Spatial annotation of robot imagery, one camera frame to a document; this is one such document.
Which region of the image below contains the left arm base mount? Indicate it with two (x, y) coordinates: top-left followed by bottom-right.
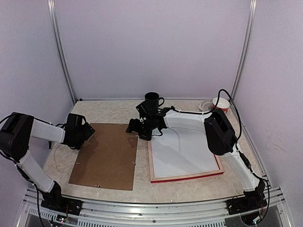
(41, 197), (83, 216)

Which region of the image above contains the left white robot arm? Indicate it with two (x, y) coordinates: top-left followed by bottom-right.
(0, 112), (95, 210)

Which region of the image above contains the cat and books photo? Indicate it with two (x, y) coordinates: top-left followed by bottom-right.
(151, 130), (220, 179)

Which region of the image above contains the left aluminium post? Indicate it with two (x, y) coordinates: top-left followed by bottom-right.
(47, 0), (78, 104)

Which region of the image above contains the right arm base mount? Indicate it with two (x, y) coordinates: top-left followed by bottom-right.
(226, 192), (267, 215)

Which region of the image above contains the right aluminium post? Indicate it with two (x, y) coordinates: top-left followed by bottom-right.
(231, 0), (257, 100)

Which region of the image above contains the white patterned plate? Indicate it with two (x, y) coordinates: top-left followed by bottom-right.
(198, 99), (214, 112)

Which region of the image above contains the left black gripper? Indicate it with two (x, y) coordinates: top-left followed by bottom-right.
(72, 122), (96, 150)

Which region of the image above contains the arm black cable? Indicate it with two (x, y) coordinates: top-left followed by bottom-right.
(0, 113), (53, 227)
(170, 88), (272, 213)

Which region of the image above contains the dark green mug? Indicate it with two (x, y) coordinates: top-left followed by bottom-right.
(144, 92), (165, 109)

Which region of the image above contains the orange and white bowl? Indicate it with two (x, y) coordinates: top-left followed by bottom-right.
(212, 97), (230, 114)

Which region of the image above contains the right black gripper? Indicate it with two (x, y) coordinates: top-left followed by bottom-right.
(125, 118), (153, 141)

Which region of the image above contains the aluminium post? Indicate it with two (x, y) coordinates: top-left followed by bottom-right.
(47, 0), (78, 104)
(231, 0), (257, 100)

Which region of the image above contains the red wooden picture frame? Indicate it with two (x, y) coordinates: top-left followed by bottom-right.
(148, 129), (224, 184)

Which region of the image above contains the brown cardboard backing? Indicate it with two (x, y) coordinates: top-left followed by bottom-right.
(69, 123), (138, 191)

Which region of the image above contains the aluminium front rail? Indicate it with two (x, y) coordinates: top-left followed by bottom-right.
(13, 187), (293, 227)

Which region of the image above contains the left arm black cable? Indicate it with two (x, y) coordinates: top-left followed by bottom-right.
(0, 113), (53, 227)

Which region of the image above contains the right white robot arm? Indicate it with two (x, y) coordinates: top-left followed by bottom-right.
(126, 101), (269, 210)

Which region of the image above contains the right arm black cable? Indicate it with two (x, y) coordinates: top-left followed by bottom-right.
(170, 88), (272, 213)

